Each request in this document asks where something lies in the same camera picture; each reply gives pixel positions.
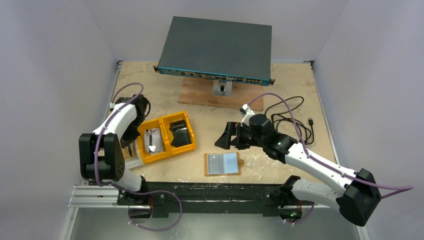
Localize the tan leather card holder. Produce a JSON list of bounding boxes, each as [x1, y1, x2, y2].
[[204, 152, 244, 177]]

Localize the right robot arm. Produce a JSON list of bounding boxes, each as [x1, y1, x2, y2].
[[214, 114, 382, 227]]

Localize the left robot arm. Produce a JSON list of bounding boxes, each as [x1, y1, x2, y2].
[[78, 94, 150, 205]]

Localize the silver VIP card stack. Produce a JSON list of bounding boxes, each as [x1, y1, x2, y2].
[[143, 127, 164, 155]]

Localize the black VIP card stack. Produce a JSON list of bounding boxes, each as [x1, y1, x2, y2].
[[169, 120, 192, 148]]

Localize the yellow bin with black cards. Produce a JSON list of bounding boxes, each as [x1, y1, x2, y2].
[[160, 111, 197, 157]]

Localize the yellow bin with silver cards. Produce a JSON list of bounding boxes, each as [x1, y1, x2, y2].
[[136, 118, 171, 165]]

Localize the wooden board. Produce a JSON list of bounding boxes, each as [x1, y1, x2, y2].
[[178, 77, 264, 109]]

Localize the white plastic tray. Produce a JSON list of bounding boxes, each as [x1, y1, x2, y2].
[[122, 144, 144, 170]]

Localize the metal switch stand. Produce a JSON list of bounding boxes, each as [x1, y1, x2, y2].
[[212, 79, 233, 97]]

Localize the black USB cable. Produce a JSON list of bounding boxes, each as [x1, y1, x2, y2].
[[261, 96, 315, 147]]

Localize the blue network switch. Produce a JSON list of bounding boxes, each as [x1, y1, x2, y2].
[[154, 16, 275, 86]]

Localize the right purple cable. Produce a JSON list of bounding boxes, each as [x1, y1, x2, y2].
[[246, 92, 415, 226]]

